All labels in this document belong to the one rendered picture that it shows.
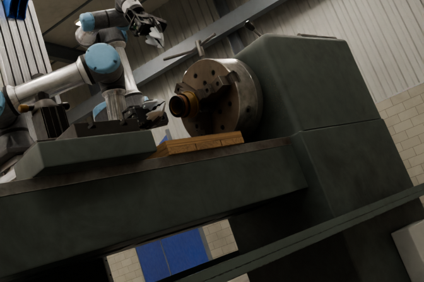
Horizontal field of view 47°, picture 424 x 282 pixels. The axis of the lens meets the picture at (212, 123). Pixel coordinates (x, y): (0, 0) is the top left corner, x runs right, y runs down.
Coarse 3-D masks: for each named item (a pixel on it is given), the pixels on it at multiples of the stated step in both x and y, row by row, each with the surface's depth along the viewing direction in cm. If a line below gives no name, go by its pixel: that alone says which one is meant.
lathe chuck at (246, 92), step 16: (192, 64) 179; (208, 64) 173; (224, 64) 168; (192, 80) 179; (208, 80) 174; (240, 80) 167; (224, 96) 169; (240, 96) 164; (256, 96) 170; (224, 112) 169; (240, 112) 165; (192, 128) 182; (224, 128) 170; (240, 128) 169
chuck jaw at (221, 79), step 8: (232, 72) 168; (216, 80) 165; (224, 80) 165; (232, 80) 166; (208, 88) 165; (216, 88) 165; (224, 88) 166; (200, 96) 166; (208, 96) 166; (216, 96) 169
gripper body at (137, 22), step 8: (128, 8) 192; (136, 8) 194; (128, 16) 192; (136, 16) 188; (144, 16) 190; (152, 16) 193; (136, 24) 189; (144, 24) 188; (152, 24) 191; (136, 32) 190; (144, 32) 192
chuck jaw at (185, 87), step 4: (176, 84) 180; (180, 84) 180; (184, 84) 181; (176, 88) 180; (180, 88) 176; (184, 88) 177; (188, 88) 178; (192, 88) 179; (176, 92) 180; (180, 92) 173
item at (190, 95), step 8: (176, 96) 164; (184, 96) 165; (192, 96) 166; (168, 104) 167; (176, 104) 168; (184, 104) 162; (192, 104) 164; (200, 104) 169; (176, 112) 166; (184, 112) 163; (192, 112) 166
